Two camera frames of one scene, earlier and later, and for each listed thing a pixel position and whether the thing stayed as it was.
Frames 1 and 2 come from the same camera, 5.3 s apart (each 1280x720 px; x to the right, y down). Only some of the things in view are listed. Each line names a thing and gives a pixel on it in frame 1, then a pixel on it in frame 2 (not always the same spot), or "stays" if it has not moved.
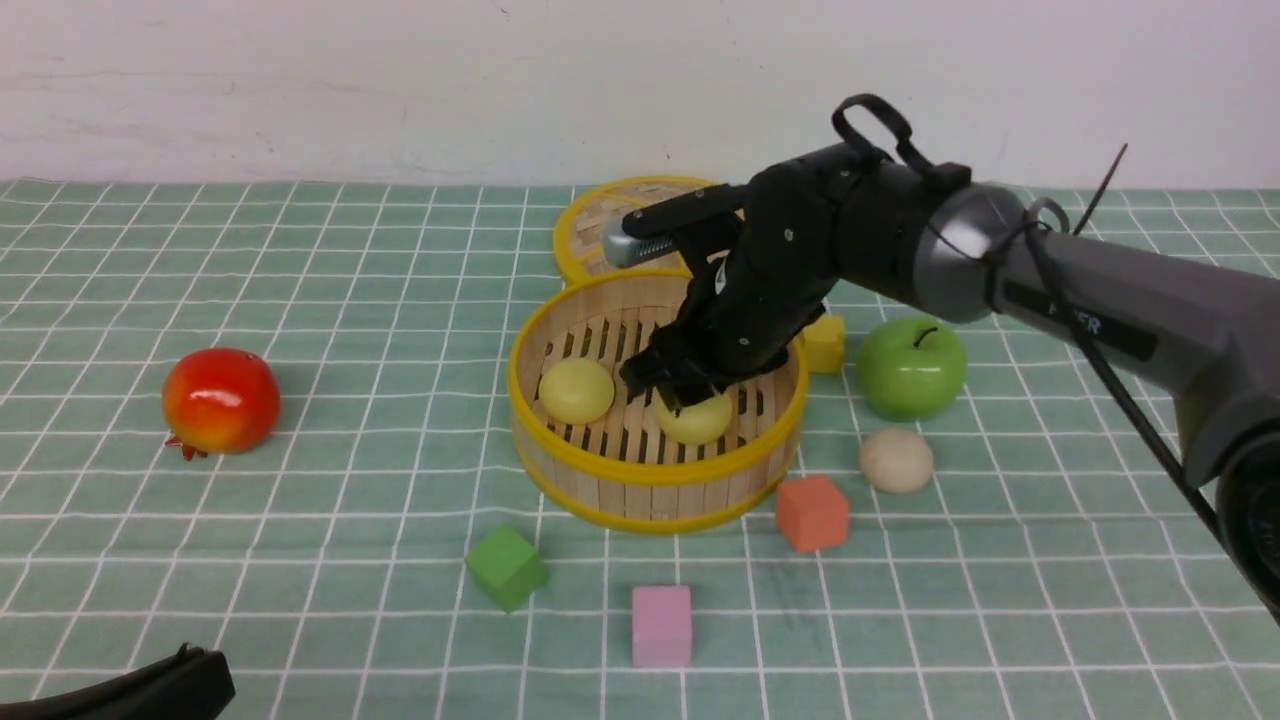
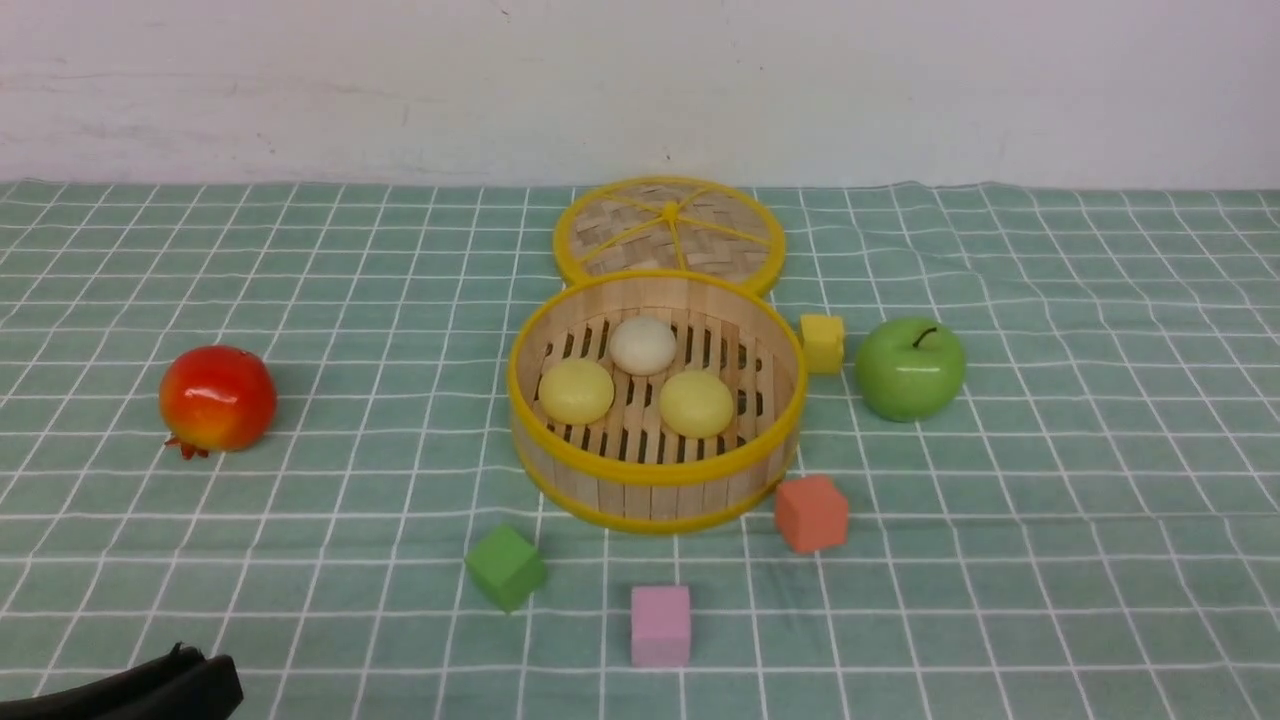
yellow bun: [697, 423] stays
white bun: [896, 460] → [642, 345]
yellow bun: [576, 391] stays
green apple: [911, 369] stays
